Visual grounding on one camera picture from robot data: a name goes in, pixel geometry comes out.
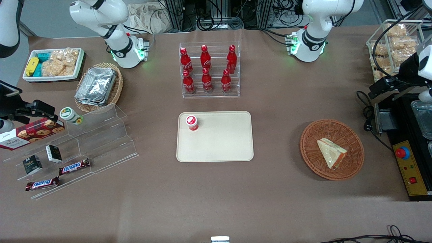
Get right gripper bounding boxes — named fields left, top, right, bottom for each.
left=0, top=80, right=56, bottom=125

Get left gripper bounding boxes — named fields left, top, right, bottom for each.
left=369, top=45, right=432, bottom=99

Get triangle sandwich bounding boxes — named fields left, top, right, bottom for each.
left=317, top=138, right=348, bottom=169

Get oval light wicker basket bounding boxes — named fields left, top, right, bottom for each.
left=75, top=62, right=124, bottom=113

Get round brown wicker basket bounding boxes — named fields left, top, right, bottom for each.
left=300, top=119, right=365, bottom=181

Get beige plastic tray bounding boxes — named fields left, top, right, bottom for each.
left=176, top=111, right=254, bottom=162

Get red tartan cookie box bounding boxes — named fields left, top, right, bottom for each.
left=0, top=117, right=65, bottom=151

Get green lid yogurt cup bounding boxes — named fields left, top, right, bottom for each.
left=59, top=107, right=83, bottom=126

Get grey metal plate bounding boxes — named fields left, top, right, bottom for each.
left=374, top=103, right=401, bottom=134

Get black control machine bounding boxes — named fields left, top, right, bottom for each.
left=374, top=92, right=432, bottom=202

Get white plastic snack bin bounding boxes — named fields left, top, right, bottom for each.
left=23, top=48, right=85, bottom=83

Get clear rice cracker bag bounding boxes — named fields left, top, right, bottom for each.
left=42, top=59, right=75, bottom=77
left=51, top=48, right=80, bottom=66

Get yellow snack packet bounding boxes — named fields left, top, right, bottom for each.
left=26, top=57, right=39, bottom=77

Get small black box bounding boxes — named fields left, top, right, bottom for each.
left=46, top=145, right=63, bottom=163
left=22, top=155, right=43, bottom=175

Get clear acrylic snack rack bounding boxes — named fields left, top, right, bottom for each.
left=366, top=19, right=426, bottom=83

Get clear glass container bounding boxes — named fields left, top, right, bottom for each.
left=410, top=100, right=432, bottom=141

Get stacked foil containers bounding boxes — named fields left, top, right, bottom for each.
left=75, top=67, right=117, bottom=107

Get brown chocolate bar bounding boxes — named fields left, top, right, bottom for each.
left=59, top=158, right=91, bottom=176
left=25, top=176, right=60, bottom=192

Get clear acrylic stepped stand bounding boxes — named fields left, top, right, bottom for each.
left=3, top=104, right=139, bottom=200

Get yellow control panel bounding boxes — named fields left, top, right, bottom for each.
left=392, top=140, right=429, bottom=196

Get beige cloth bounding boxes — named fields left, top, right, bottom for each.
left=126, top=3, right=171, bottom=34

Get red cola bottle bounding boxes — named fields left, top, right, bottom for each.
left=221, top=69, right=232, bottom=94
left=226, top=45, right=237, bottom=74
left=200, top=45, right=212, bottom=70
left=182, top=70, right=196, bottom=95
left=201, top=68, right=214, bottom=93
left=180, top=48, right=194, bottom=74

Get red lid yogurt cup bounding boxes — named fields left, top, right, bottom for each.
left=185, top=115, right=199, bottom=132

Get clear acrylic bottle rack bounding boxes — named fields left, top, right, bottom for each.
left=179, top=42, right=241, bottom=99

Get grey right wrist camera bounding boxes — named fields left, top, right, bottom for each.
left=0, top=119, right=16, bottom=134

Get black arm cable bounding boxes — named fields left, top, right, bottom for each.
left=371, top=2, right=424, bottom=81

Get black power cable with plug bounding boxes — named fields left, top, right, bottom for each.
left=356, top=90, right=394, bottom=151

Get black base cables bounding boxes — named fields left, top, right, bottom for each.
left=259, top=28, right=295, bottom=47

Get aluminium frame post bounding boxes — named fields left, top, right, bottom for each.
left=257, top=0, right=273, bottom=29
left=165, top=0, right=185, bottom=31

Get black floor cable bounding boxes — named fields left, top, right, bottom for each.
left=318, top=225, right=432, bottom=243

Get grey cable coil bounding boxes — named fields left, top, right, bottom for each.
left=221, top=16, right=244, bottom=30

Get black cable coil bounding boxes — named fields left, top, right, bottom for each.
left=196, top=13, right=216, bottom=31

